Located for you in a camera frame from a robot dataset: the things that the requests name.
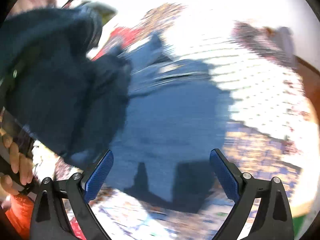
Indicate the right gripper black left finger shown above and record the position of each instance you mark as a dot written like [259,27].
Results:
[49,219]

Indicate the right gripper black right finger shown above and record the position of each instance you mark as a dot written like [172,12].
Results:
[273,219]

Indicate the blue denim jacket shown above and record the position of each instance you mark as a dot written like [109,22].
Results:
[174,118]

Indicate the orange sleeved left forearm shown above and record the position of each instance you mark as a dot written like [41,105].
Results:
[20,214]

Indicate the person's left hand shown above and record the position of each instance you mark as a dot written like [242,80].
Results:
[19,164]

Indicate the patchwork patterned bed cover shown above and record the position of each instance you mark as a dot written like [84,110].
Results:
[271,131]

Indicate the dark blue garment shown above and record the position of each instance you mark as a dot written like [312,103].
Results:
[71,104]

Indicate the grey blue object behind bed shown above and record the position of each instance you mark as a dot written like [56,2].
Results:
[283,39]

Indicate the red yellow plush blanket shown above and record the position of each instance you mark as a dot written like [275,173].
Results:
[123,37]

